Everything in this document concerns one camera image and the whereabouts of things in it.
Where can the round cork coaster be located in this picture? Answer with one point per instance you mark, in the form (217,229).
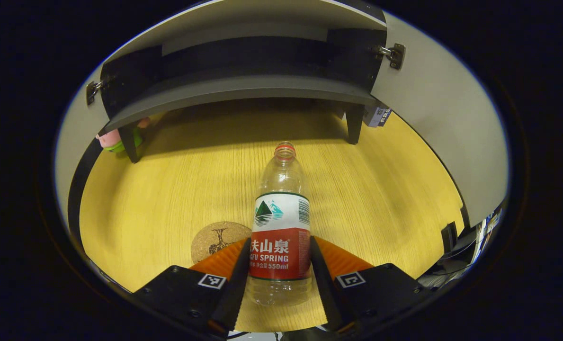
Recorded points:
(210,239)

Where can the pink plush toy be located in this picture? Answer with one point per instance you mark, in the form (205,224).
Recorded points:
(111,138)

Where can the metal cabinet hinge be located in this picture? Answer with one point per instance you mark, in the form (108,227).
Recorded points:
(94,90)
(395,54)

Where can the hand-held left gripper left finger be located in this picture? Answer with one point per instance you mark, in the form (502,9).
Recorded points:
(231,296)

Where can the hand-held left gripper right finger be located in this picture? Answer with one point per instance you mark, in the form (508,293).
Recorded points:
(326,293)

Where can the white cabinet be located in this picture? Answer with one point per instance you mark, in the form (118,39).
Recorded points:
(243,90)

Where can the white cabinet door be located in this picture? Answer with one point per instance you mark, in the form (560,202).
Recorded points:
(70,156)
(442,142)

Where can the clear plastic water bottle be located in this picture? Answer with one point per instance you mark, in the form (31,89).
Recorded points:
(281,255)

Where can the white blue labelled packet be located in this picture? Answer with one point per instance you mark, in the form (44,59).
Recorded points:
(378,116)

